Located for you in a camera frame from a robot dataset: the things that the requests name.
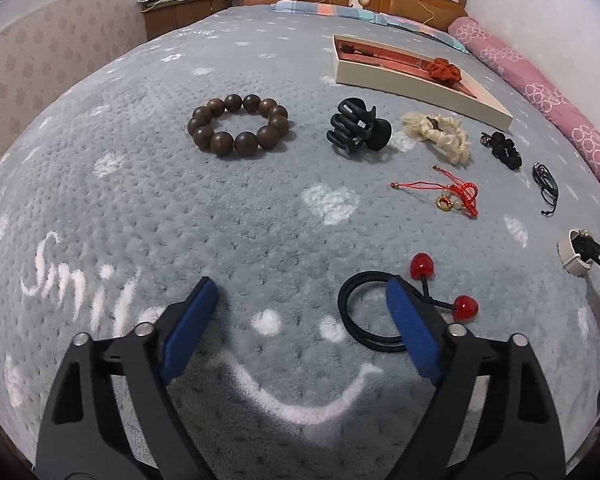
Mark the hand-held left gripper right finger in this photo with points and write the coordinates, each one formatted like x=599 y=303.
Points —
x=415 y=330

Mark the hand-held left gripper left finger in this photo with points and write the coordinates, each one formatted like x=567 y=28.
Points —
x=187 y=332

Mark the white bangle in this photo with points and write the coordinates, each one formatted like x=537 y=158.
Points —
x=569 y=257

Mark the white box red lining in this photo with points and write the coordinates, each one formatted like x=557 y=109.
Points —
x=410 y=87

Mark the grey printed blanket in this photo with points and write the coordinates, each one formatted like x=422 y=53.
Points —
x=180 y=220

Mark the black scrunchie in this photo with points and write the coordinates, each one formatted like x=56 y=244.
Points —
x=507 y=152

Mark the pink patterned bolster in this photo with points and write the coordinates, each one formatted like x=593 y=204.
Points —
x=535 y=87

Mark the cream scrunchie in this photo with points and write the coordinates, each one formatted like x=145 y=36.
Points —
x=437 y=137

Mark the black hair claw clip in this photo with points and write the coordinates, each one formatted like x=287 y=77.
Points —
x=370 y=132

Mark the red scrunchie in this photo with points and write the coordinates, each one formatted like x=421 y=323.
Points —
x=443 y=70

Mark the wooden nightstand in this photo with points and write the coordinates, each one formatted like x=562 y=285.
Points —
x=180 y=17

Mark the striped bed sheet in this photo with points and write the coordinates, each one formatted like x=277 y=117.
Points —
x=330 y=11

